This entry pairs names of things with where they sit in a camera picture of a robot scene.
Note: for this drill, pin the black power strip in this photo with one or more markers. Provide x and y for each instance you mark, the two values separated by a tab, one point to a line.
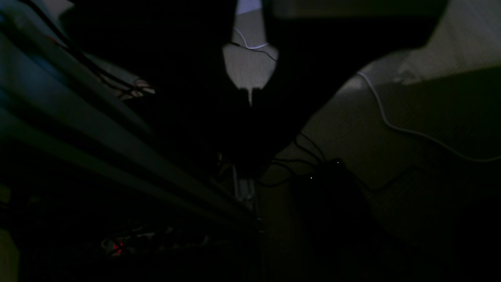
142	240

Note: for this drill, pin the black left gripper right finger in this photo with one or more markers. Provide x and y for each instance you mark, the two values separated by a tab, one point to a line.
321	44

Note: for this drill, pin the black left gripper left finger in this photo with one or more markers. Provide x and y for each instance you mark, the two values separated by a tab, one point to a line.
177	47

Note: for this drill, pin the aluminium table frame rail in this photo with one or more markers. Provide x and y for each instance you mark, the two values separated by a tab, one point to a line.
64	134

